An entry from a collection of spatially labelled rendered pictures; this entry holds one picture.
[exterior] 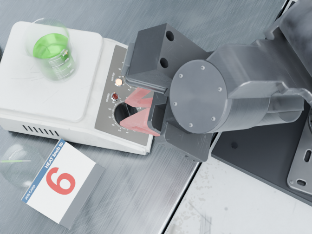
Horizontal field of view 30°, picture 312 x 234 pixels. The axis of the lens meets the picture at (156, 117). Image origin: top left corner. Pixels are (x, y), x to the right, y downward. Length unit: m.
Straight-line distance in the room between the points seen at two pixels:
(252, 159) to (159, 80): 0.29
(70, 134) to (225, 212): 0.22
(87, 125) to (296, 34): 0.32
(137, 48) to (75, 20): 0.37
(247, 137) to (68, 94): 0.23
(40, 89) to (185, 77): 0.30
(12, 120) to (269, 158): 0.32
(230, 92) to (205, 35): 0.41
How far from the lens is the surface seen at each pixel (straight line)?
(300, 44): 0.48
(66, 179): 0.75
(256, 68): 0.44
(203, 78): 0.44
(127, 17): 0.85
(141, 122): 0.57
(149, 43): 0.49
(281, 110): 0.50
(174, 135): 0.55
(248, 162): 0.74
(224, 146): 0.75
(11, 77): 0.74
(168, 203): 0.74
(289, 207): 0.75
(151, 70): 0.47
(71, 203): 0.75
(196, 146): 0.57
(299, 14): 0.48
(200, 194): 0.75
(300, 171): 0.74
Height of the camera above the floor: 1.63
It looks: 69 degrees down
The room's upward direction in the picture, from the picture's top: 10 degrees counter-clockwise
